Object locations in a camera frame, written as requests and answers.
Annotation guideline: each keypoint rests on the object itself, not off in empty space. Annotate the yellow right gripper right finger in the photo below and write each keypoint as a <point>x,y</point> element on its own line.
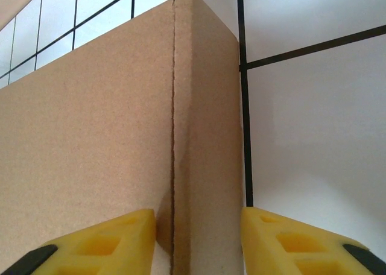
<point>286,251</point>

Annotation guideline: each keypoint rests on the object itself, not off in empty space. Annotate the brown cardboard box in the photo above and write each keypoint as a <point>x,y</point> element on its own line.
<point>90,136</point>

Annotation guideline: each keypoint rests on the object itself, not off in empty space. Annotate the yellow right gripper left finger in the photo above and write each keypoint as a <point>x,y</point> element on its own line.
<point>120,242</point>

